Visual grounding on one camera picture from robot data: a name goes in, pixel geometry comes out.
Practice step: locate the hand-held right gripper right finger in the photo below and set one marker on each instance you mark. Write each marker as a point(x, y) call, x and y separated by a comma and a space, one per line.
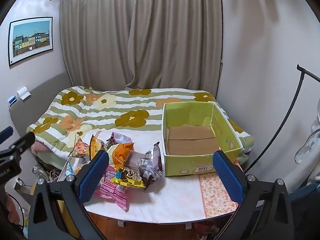
point(228, 180)

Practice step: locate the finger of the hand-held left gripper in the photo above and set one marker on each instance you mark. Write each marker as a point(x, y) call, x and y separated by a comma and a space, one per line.
point(6, 133)
point(23, 141)

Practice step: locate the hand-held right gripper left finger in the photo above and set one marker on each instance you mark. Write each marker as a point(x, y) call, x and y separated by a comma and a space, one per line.
point(93, 175)

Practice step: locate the pink striped snack packet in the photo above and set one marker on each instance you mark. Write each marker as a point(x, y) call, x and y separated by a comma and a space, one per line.
point(113, 192)

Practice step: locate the fries picture snack bag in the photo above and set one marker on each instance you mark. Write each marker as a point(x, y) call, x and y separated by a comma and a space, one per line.
point(80, 148)

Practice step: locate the green cardboard box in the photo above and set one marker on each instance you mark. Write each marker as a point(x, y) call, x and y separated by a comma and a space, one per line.
point(190, 163)

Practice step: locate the pink pillow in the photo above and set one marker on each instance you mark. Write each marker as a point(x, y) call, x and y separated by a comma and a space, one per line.
point(40, 148)

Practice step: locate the white blue snack packet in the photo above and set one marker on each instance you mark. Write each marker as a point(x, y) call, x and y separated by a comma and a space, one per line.
point(68, 171)

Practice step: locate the orange yellow snack packet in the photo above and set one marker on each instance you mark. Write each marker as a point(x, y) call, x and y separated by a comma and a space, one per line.
point(96, 146)

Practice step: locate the glass jar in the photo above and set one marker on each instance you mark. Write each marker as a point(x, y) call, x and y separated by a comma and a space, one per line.
point(38, 171)

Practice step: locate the blue and white pack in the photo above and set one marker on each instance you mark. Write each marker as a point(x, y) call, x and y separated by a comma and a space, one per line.
point(11, 101)

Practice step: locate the green bed sheet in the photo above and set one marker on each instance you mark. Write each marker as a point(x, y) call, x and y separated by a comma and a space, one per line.
point(50, 161)

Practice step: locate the orange chips bag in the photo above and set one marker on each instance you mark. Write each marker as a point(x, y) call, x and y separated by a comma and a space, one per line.
point(122, 155)

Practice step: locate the yellow black snack packet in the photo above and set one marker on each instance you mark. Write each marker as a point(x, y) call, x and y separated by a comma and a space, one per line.
point(130, 179)

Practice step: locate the pale translucent snack packet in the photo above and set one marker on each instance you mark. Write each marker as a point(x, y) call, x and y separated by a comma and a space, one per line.
point(135, 161)

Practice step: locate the white paper roll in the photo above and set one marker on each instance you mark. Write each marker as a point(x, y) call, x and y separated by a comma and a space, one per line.
point(23, 93)

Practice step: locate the purple silver snack packet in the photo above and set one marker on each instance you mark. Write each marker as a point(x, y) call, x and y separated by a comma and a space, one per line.
point(120, 138)

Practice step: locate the grey padded headboard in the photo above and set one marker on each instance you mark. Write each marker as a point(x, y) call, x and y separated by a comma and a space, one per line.
point(42, 92)

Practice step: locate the floral striped blanket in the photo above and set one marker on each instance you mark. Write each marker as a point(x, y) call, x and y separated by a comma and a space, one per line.
point(112, 110)

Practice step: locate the black curved lamp stand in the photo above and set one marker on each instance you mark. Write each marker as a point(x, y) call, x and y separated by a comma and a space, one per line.
point(287, 120)

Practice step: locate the clear plastic bag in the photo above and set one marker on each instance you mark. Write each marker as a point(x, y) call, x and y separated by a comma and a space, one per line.
point(307, 142)

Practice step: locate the beige pleated curtain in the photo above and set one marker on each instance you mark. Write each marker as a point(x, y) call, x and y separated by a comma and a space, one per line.
point(140, 30)

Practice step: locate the framed wall poster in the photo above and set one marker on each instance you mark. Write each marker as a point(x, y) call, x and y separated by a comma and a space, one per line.
point(31, 40)

